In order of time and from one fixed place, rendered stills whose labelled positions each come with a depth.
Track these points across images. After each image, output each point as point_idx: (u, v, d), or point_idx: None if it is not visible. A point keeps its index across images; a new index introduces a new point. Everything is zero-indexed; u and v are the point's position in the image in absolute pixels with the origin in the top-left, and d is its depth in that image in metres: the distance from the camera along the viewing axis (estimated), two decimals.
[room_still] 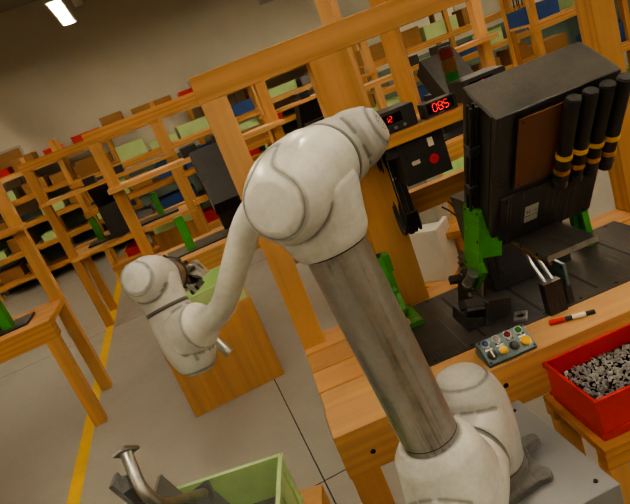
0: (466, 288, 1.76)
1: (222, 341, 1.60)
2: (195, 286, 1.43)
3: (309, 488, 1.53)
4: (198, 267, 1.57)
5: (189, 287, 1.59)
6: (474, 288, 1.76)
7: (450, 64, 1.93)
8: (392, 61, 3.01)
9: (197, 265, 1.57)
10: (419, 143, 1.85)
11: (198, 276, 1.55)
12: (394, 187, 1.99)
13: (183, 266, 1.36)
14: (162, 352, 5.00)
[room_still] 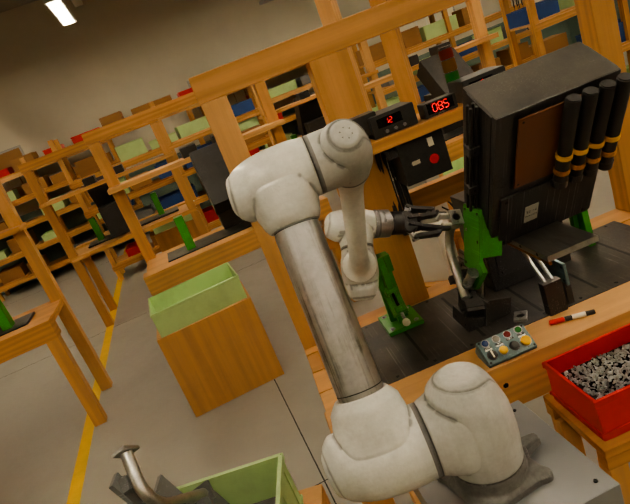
0: (466, 288, 1.76)
1: (462, 285, 1.79)
2: (414, 235, 1.73)
3: (309, 488, 1.53)
4: (450, 217, 1.77)
5: (451, 231, 1.83)
6: (474, 288, 1.76)
7: (450, 64, 1.93)
8: (392, 61, 3.01)
9: (451, 215, 1.78)
10: (419, 143, 1.85)
11: (445, 225, 1.77)
12: (394, 187, 1.99)
13: (392, 219, 1.71)
14: (162, 352, 5.00)
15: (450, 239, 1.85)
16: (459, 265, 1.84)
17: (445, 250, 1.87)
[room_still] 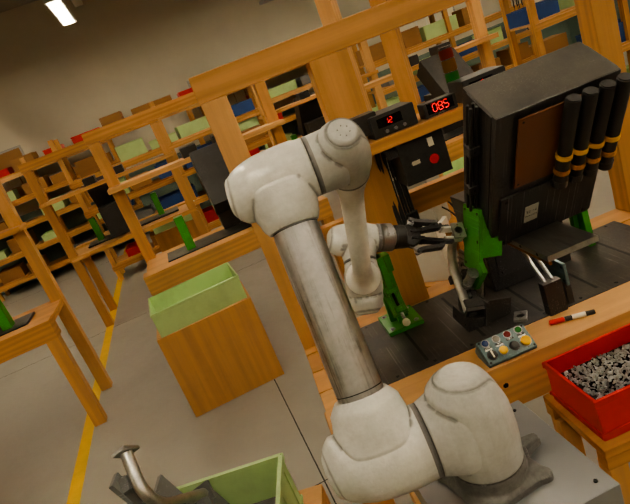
0: (466, 288, 1.76)
1: (465, 299, 1.78)
2: (417, 249, 1.72)
3: (309, 488, 1.53)
4: (452, 230, 1.76)
5: (453, 244, 1.82)
6: (474, 288, 1.76)
7: (450, 64, 1.93)
8: (392, 61, 3.01)
9: (453, 228, 1.76)
10: (419, 143, 1.85)
11: (449, 239, 1.76)
12: (394, 187, 1.99)
13: (394, 233, 1.70)
14: (162, 352, 5.00)
15: (453, 252, 1.84)
16: (461, 278, 1.83)
17: (448, 263, 1.86)
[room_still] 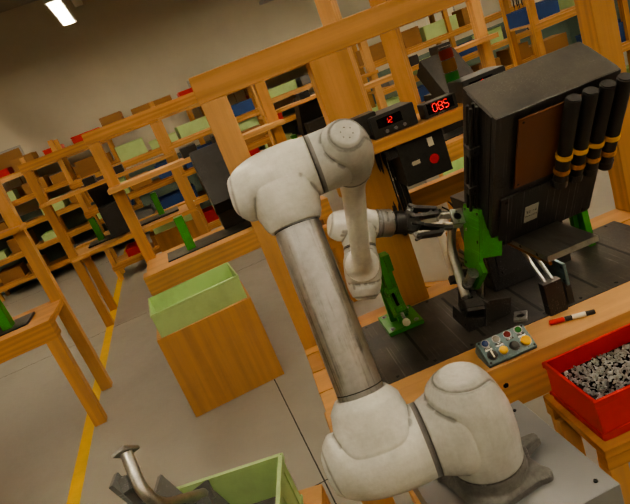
0: (466, 288, 1.76)
1: None
2: (417, 235, 1.73)
3: (309, 488, 1.53)
4: (451, 216, 1.78)
5: (453, 230, 1.83)
6: (474, 288, 1.76)
7: (450, 64, 1.93)
8: (392, 61, 3.01)
9: (452, 214, 1.78)
10: (419, 143, 1.85)
11: (448, 225, 1.77)
12: (394, 187, 1.99)
13: (394, 218, 1.71)
14: (162, 352, 5.00)
15: (452, 238, 1.85)
16: (460, 264, 1.84)
17: (447, 249, 1.88)
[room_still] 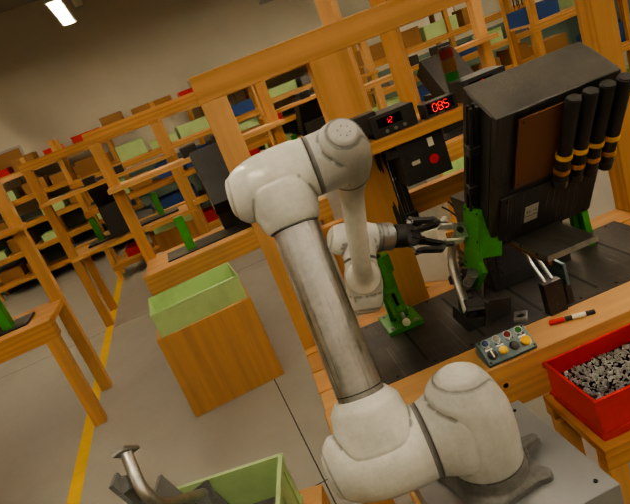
0: (466, 288, 1.76)
1: (465, 299, 1.78)
2: (417, 249, 1.72)
3: (309, 488, 1.53)
4: (454, 230, 1.76)
5: (454, 244, 1.82)
6: (474, 288, 1.76)
7: (450, 64, 1.93)
8: (392, 61, 3.01)
9: (455, 227, 1.77)
10: (419, 143, 1.85)
11: (449, 241, 1.76)
12: (394, 187, 1.99)
13: (395, 232, 1.70)
14: (162, 352, 5.00)
15: (453, 252, 1.84)
16: (461, 278, 1.83)
17: (448, 263, 1.86)
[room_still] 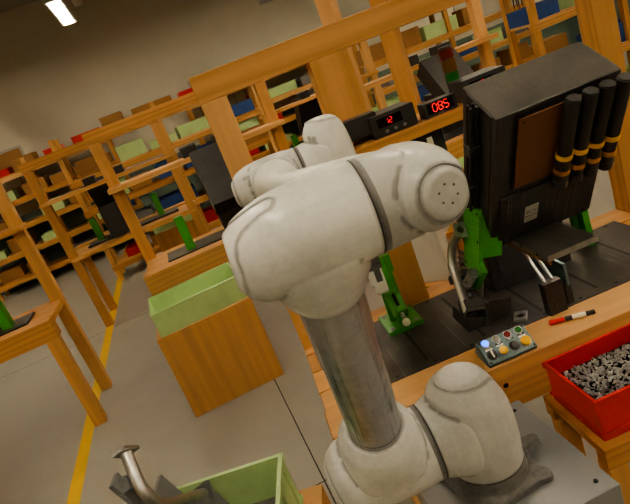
0: (466, 288, 1.76)
1: (465, 299, 1.78)
2: None
3: (309, 488, 1.53)
4: (454, 230, 1.77)
5: (454, 244, 1.82)
6: (474, 288, 1.76)
7: (450, 64, 1.93)
8: (392, 61, 3.01)
9: (455, 227, 1.77)
10: None
11: None
12: None
13: None
14: (162, 352, 5.00)
15: (453, 252, 1.84)
16: (461, 278, 1.83)
17: (448, 263, 1.86)
